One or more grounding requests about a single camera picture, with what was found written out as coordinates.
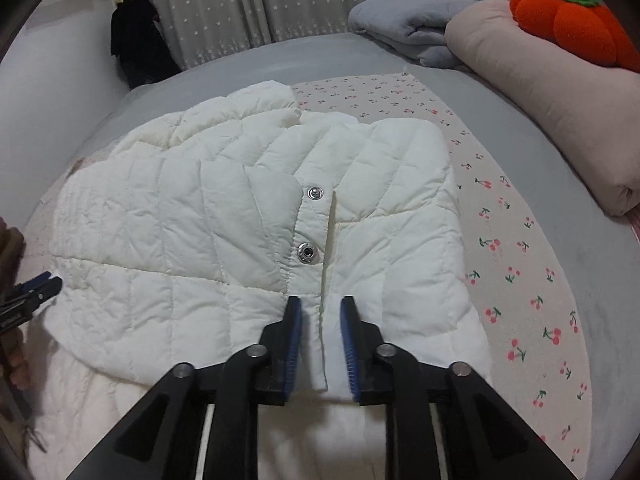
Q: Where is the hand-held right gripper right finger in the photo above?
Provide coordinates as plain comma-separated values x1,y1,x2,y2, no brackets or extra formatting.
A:
340,295,578,480

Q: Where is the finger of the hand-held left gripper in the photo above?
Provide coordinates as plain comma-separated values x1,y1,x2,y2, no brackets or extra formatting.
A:
10,271,53,295
20,276,64,312

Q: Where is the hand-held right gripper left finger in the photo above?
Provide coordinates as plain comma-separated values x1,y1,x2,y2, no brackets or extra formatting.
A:
65,295,304,480

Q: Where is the white quilted jacket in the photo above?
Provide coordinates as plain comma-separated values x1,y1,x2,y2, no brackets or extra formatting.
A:
25,80,496,480

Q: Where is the person's left hand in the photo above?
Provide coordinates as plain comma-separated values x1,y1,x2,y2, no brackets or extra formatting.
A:
0,339,32,392

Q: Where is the grey bed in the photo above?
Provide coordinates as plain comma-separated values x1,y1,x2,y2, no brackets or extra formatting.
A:
20,30,640,480

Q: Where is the dark hanging coat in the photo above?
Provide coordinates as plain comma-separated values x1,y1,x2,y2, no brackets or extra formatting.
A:
110,0,183,91

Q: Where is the folded pink quilt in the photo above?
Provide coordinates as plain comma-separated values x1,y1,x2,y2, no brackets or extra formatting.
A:
444,0,640,218

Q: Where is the folded grey blanket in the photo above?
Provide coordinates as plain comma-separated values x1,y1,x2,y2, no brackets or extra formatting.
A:
347,0,481,68

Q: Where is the orange pumpkin plush pillow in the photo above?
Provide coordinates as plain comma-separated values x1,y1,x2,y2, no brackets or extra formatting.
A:
509,0,640,73

